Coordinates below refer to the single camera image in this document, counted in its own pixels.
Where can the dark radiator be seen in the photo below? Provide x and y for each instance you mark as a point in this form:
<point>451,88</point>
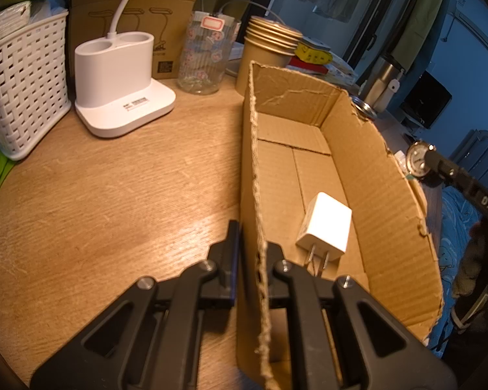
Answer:
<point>482,154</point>

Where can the cardboard box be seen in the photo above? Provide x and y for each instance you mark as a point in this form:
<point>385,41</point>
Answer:
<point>370,211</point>

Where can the glass jar with stickers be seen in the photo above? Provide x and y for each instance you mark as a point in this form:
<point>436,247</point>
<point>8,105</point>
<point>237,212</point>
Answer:
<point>205,57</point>

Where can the red book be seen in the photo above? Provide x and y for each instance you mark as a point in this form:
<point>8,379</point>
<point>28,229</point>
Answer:
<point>309,67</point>

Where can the stack of brown paper cups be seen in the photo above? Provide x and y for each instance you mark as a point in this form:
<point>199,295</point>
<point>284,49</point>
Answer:
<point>260,57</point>

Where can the blue printed bed sheet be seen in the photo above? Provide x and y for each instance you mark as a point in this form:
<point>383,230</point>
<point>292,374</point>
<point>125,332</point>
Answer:
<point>451,235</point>

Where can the white tissue pack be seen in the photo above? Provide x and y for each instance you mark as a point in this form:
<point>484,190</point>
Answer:
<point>6,22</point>

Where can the white plug charger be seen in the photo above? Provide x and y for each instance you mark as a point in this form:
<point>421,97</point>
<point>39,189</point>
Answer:
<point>326,222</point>

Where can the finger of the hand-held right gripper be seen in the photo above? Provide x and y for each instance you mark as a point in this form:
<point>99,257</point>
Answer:
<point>471,189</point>

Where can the steel thermos bottle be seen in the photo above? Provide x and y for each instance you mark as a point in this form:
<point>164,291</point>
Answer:
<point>380,85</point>

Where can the person's right forearm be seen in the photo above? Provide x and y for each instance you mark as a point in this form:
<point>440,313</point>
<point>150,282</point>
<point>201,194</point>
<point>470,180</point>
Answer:
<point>475,268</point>

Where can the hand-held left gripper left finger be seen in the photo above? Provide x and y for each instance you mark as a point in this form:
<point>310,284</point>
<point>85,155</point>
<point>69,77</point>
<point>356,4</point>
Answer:
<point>232,260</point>

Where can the black monitor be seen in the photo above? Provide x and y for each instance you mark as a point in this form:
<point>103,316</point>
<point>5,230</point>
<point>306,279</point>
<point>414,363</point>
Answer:
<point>427,99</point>

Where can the round metal lid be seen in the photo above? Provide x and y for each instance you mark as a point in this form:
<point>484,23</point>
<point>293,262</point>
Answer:
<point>364,108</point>

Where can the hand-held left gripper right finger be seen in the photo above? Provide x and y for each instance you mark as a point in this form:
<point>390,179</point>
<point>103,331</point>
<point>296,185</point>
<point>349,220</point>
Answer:
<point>305,313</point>

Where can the white woven plastic basket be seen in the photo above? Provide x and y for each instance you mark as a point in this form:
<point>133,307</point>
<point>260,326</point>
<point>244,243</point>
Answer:
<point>24,89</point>

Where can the white desk lamp base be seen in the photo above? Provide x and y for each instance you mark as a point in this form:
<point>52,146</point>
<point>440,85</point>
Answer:
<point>118,73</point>

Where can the printed cardboard lamp carton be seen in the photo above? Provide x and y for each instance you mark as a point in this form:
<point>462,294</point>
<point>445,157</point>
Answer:
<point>175,28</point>

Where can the green curtain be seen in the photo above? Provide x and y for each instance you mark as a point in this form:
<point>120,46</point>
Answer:
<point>421,16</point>

